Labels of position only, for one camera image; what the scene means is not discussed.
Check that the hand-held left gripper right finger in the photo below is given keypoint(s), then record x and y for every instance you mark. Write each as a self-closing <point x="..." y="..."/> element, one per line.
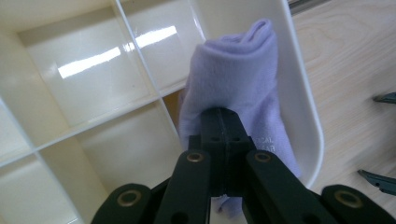
<point x="236" y="146"/>

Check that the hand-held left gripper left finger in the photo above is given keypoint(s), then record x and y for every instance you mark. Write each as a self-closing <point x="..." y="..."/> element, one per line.
<point x="211" y="155"/>

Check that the lilac sock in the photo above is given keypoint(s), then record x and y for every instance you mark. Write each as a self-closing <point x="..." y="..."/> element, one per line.
<point x="236" y="68"/>

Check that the cream divided organizer box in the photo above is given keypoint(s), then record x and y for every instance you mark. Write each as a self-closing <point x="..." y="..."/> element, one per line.
<point x="93" y="93"/>

